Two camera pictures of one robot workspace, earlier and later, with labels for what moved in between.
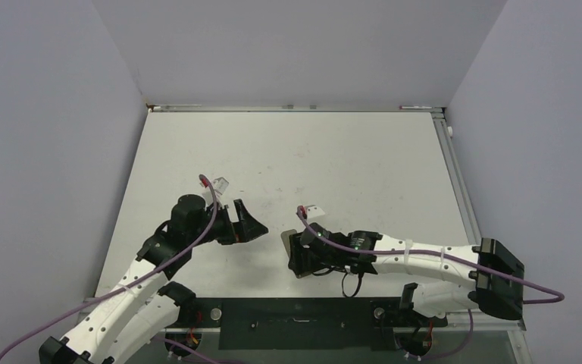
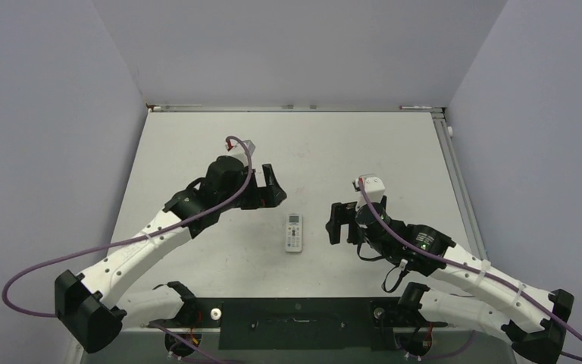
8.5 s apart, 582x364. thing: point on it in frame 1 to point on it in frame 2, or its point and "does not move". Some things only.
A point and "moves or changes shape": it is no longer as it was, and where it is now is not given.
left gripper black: [245, 229] to [267, 196]
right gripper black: [301, 262] to [342, 213]
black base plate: [309, 324] does not move
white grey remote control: [285, 236] moves or changes shape
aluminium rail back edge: [288, 108] does not move
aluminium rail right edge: [454, 168] does not move
